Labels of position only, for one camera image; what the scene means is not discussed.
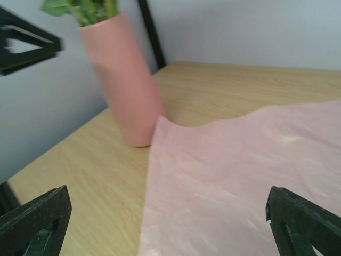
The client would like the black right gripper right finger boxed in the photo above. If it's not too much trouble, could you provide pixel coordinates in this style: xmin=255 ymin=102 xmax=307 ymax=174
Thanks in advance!
xmin=265 ymin=186 xmax=340 ymax=255

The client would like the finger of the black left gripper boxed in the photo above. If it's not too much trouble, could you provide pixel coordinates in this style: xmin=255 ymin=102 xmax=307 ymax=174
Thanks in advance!
xmin=1 ymin=7 xmax=63 ymax=76

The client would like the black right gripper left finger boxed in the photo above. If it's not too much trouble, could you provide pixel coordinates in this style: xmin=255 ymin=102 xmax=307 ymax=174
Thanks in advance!
xmin=1 ymin=185 xmax=72 ymax=255

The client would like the white rose stem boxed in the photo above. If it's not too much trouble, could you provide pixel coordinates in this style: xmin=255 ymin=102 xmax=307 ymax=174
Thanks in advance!
xmin=40 ymin=0 xmax=120 ymax=27

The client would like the pink wrapping paper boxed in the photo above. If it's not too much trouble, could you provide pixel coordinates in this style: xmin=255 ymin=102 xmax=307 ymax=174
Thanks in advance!
xmin=138 ymin=101 xmax=340 ymax=255

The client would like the pink cylindrical vase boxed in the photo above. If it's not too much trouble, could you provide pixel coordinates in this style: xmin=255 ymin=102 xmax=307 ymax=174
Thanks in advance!
xmin=79 ymin=13 xmax=166 ymax=147

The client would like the left black frame post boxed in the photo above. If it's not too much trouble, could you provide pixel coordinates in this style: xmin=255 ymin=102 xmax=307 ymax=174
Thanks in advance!
xmin=137 ymin=0 xmax=166 ymax=69

